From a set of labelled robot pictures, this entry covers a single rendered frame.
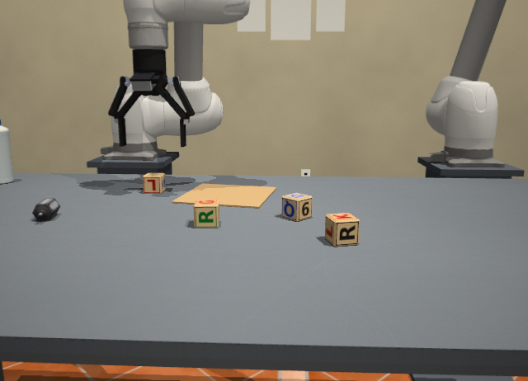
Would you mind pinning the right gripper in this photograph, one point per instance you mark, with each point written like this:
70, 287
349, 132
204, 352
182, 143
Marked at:
150, 60

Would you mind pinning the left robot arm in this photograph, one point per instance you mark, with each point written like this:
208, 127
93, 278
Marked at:
469, 117

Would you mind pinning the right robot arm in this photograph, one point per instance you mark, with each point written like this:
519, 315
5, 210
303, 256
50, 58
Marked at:
151, 116

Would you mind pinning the tan flat mat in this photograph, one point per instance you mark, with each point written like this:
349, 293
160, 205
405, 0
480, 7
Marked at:
228, 195

